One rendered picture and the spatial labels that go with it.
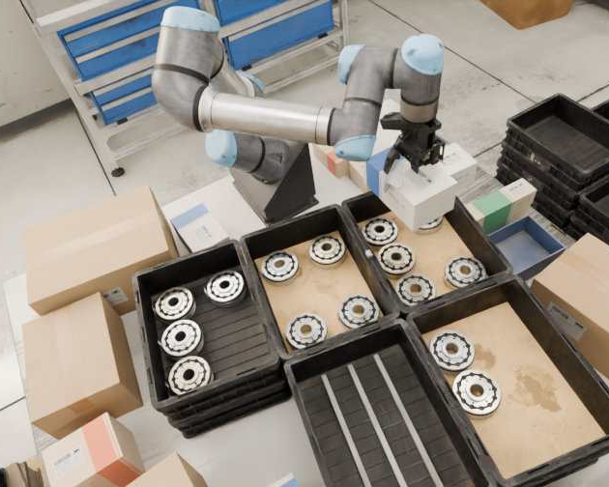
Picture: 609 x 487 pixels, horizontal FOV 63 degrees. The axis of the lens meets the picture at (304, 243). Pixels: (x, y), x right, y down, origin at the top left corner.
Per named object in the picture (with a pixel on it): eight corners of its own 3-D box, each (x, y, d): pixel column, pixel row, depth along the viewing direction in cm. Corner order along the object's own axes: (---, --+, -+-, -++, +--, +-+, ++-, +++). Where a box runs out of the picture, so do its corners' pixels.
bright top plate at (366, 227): (356, 224, 144) (356, 222, 144) (389, 214, 145) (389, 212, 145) (369, 249, 138) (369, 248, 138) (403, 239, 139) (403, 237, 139)
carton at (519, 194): (468, 236, 149) (471, 223, 144) (455, 223, 152) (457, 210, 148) (532, 203, 153) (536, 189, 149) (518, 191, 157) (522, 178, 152)
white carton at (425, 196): (363, 183, 128) (362, 157, 121) (401, 162, 131) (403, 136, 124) (412, 231, 116) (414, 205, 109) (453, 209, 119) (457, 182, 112)
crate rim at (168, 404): (133, 278, 135) (130, 273, 134) (239, 242, 139) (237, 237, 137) (156, 415, 111) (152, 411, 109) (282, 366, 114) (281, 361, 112)
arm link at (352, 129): (131, 120, 102) (368, 156, 91) (141, 67, 101) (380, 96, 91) (160, 133, 113) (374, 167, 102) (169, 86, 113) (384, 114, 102)
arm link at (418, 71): (402, 29, 93) (449, 32, 91) (400, 80, 102) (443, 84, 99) (393, 52, 89) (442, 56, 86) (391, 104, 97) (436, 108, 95)
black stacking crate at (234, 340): (148, 298, 143) (131, 275, 134) (246, 263, 146) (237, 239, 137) (170, 428, 118) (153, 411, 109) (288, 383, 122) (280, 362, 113)
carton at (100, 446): (71, 506, 113) (53, 499, 108) (57, 460, 120) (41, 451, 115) (135, 465, 117) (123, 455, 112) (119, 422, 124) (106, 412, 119)
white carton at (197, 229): (177, 235, 171) (168, 217, 164) (207, 217, 175) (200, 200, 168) (203, 272, 160) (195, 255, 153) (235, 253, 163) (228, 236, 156)
